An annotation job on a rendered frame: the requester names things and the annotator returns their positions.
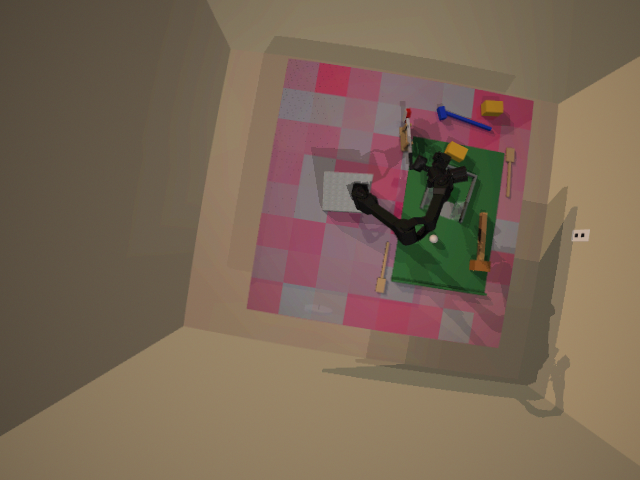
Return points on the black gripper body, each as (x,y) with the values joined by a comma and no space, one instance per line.
(420,162)

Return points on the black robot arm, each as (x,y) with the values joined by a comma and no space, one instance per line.
(405,229)

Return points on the orange block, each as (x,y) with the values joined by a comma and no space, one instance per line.
(456,151)
(492,108)

